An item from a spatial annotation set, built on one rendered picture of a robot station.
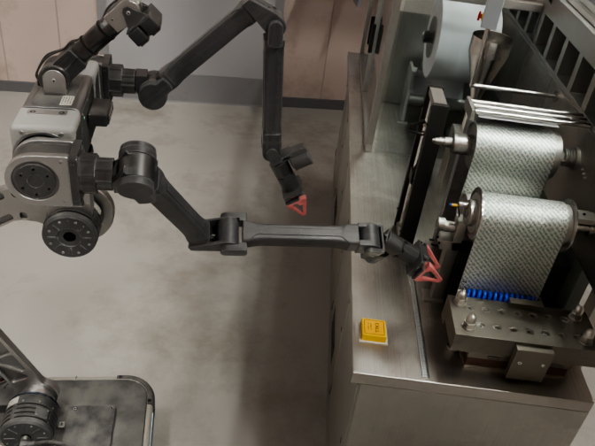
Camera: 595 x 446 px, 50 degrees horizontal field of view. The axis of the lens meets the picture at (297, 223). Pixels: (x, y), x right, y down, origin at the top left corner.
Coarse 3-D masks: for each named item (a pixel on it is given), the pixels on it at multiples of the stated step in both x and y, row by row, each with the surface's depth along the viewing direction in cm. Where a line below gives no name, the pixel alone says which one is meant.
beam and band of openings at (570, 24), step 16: (544, 0) 240; (560, 0) 224; (544, 16) 238; (560, 16) 222; (576, 16) 209; (544, 32) 241; (560, 32) 226; (576, 32) 206; (592, 32) 195; (544, 48) 242; (560, 48) 229; (576, 48) 205; (592, 48) 193; (560, 64) 217; (576, 64) 204; (592, 64) 192; (560, 80) 215; (576, 80) 204; (592, 80) 191; (576, 96) 204; (592, 96) 191; (592, 112) 194; (592, 128) 187
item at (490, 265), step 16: (480, 240) 176; (480, 256) 179; (496, 256) 178; (512, 256) 178; (528, 256) 178; (544, 256) 178; (464, 272) 182; (480, 272) 182; (496, 272) 182; (512, 272) 181; (528, 272) 181; (544, 272) 181; (480, 288) 185; (496, 288) 185; (512, 288) 185; (528, 288) 184
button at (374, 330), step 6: (360, 324) 187; (366, 324) 184; (372, 324) 184; (378, 324) 184; (384, 324) 185; (366, 330) 182; (372, 330) 182; (378, 330) 182; (384, 330) 183; (366, 336) 181; (372, 336) 181; (378, 336) 181; (384, 336) 181
